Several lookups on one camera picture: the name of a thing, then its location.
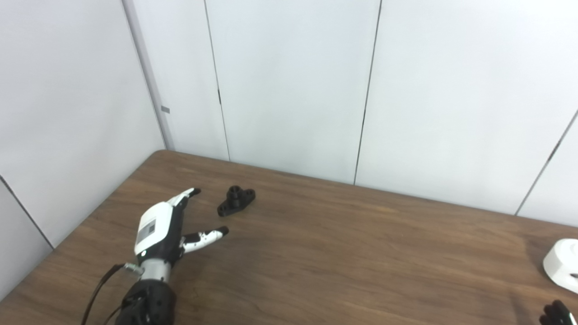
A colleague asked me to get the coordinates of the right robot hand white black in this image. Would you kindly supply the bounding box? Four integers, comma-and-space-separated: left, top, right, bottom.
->
539, 300, 578, 325

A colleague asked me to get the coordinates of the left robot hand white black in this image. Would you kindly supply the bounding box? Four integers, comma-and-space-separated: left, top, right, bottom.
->
134, 188, 229, 267

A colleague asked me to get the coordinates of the round white piece with holes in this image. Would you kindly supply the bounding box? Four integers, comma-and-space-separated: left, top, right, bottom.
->
543, 239, 578, 294

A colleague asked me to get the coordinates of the black flanged holder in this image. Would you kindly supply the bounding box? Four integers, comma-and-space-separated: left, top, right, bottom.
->
217, 186, 256, 217

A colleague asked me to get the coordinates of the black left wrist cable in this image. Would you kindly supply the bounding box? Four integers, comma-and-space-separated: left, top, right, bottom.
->
81, 263, 145, 325

